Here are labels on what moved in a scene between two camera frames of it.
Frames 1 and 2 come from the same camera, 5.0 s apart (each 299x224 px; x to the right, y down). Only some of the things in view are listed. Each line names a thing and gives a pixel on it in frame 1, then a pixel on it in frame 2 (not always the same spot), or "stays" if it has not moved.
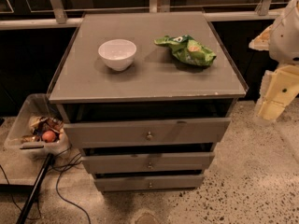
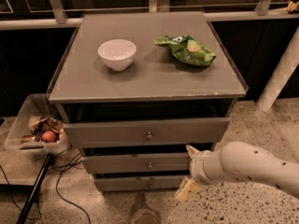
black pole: x=49 y=158 stays
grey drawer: x=146 y=161 stays
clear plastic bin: x=37 y=130 stays
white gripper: x=286 y=37 -> x=196 y=168
